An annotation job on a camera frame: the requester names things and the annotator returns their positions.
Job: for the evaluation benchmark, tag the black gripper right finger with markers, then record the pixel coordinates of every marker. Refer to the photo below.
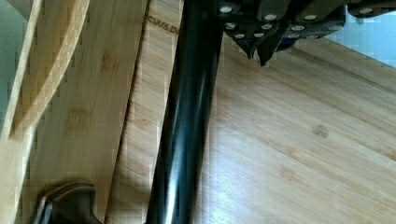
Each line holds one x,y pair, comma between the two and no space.
292,20

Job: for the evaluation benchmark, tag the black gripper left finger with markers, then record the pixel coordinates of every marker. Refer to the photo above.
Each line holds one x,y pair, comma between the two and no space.
256,26

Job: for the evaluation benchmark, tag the wooden drawer with black handle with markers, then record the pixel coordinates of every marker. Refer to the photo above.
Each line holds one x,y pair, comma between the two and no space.
307,139

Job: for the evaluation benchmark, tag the grey wooden cup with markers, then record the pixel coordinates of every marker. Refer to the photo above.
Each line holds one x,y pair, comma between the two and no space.
66,203

